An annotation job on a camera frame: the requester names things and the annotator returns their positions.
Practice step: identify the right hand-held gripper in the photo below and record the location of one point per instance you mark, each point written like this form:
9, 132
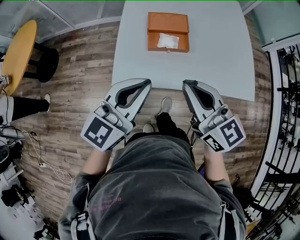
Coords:
225, 131

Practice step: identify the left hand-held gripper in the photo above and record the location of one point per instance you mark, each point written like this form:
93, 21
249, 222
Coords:
105, 131

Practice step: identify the white plastic bag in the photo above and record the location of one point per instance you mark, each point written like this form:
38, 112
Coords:
168, 41

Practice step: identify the orange box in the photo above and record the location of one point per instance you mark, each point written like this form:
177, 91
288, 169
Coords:
168, 22

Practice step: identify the person's left forearm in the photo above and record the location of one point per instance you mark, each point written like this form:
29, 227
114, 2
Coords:
97, 161

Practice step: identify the person's right forearm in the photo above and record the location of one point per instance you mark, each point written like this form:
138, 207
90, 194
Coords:
215, 166

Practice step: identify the person's white shoe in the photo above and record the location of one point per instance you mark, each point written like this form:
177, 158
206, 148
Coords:
148, 128
166, 104

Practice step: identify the person's black trousers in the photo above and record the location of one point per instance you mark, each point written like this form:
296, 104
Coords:
167, 126

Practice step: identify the dark blue phone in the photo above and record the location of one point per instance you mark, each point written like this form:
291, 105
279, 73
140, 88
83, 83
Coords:
202, 170

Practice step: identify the black metal rack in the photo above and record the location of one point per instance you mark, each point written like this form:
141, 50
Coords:
281, 117

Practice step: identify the person's grey shirt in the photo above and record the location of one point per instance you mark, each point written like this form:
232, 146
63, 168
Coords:
152, 187

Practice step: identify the round yellow table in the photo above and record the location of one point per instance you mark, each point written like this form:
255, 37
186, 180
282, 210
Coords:
20, 54

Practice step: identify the black equipment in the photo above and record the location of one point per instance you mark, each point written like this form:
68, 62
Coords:
10, 157

